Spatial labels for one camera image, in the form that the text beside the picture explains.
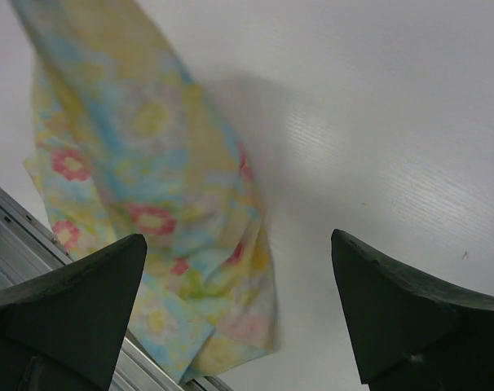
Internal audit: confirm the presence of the pastel floral skirt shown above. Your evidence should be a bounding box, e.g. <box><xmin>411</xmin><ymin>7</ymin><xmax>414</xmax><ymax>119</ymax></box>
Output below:
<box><xmin>12</xmin><ymin>1</ymin><xmax>278</xmax><ymax>382</ymax></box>

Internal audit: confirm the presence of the aluminium front rail frame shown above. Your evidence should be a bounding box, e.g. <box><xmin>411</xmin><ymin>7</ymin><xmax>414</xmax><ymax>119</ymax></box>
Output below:
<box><xmin>0</xmin><ymin>187</ymin><xmax>232</xmax><ymax>391</ymax></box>

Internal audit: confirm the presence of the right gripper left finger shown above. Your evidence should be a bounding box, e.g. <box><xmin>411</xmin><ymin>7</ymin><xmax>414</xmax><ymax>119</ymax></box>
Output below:
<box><xmin>0</xmin><ymin>234</ymin><xmax>147</xmax><ymax>390</ymax></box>

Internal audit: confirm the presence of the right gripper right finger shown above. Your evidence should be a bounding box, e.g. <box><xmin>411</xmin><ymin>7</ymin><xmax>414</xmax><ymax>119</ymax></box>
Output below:
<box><xmin>331</xmin><ymin>230</ymin><xmax>494</xmax><ymax>390</ymax></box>

